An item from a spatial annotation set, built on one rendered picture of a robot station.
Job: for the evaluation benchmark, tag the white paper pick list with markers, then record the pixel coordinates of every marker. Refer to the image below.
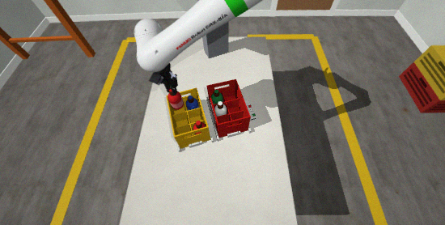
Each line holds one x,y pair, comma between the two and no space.
251,112

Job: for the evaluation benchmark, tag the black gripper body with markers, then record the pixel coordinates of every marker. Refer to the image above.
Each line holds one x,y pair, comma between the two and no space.
166,70

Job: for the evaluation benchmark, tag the yellow divided crate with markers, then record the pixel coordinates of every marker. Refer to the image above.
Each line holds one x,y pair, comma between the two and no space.
183,122

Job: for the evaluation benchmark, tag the red crate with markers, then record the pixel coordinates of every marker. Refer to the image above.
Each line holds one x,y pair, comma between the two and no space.
237,117

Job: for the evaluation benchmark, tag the green bottle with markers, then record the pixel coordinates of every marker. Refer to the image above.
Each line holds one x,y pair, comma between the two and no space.
216,97

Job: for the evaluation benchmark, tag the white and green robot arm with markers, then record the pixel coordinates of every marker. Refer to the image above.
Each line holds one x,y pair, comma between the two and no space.
156,47

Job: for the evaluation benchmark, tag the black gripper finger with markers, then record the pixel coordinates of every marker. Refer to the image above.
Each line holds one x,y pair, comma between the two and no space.
166,84
172,80

